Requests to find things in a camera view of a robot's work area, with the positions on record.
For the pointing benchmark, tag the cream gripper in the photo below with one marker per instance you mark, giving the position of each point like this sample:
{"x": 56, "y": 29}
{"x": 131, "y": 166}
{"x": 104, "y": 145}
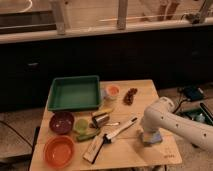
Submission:
{"x": 151, "y": 137}

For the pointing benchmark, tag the blue sponge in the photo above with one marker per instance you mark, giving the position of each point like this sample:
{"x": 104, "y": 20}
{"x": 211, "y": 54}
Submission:
{"x": 150, "y": 144}

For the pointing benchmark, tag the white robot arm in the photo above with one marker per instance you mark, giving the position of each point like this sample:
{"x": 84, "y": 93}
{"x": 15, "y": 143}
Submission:
{"x": 159, "y": 114}

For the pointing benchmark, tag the green plastic tray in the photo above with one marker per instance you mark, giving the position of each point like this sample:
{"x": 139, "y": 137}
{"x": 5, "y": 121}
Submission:
{"x": 74, "y": 93}

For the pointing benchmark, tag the metal spoon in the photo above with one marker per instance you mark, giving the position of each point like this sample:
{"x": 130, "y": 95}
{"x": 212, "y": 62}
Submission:
{"x": 92, "y": 125}

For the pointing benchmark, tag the brown dried food piece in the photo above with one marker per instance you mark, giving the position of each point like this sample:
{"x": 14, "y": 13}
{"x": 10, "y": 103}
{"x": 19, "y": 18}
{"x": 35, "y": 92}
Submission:
{"x": 129, "y": 96}

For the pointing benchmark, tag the green bin with items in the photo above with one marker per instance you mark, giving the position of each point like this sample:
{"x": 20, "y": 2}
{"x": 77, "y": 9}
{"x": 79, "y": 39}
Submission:
{"x": 200, "y": 114}

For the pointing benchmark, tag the yellow banana toy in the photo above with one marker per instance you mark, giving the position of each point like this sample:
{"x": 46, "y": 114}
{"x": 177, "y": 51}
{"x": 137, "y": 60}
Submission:
{"x": 102, "y": 111}

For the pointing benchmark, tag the dark blue device on floor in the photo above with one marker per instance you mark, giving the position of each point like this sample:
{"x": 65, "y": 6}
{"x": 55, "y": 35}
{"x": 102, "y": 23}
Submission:
{"x": 192, "y": 93}

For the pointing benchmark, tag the metal cup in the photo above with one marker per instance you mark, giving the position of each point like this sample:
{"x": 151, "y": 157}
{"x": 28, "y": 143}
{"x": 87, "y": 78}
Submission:
{"x": 100, "y": 120}

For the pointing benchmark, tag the white cup orange inside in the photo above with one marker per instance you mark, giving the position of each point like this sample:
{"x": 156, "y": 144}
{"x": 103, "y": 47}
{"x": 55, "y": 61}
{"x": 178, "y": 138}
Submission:
{"x": 112, "y": 92}

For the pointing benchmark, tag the wooden block tool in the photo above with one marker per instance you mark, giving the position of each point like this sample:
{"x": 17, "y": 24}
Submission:
{"x": 93, "y": 149}

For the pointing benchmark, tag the green pepper toy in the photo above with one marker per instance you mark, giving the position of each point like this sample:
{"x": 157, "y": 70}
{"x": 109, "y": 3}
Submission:
{"x": 86, "y": 137}

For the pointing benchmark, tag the small green cup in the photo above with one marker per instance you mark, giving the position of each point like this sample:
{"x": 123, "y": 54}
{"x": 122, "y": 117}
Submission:
{"x": 81, "y": 126}

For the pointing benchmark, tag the purple bowl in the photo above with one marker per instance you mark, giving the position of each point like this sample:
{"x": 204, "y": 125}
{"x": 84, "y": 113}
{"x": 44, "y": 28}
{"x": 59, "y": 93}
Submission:
{"x": 61, "y": 123}

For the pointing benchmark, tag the orange bowl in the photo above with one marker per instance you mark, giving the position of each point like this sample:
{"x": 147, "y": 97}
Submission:
{"x": 58, "y": 152}

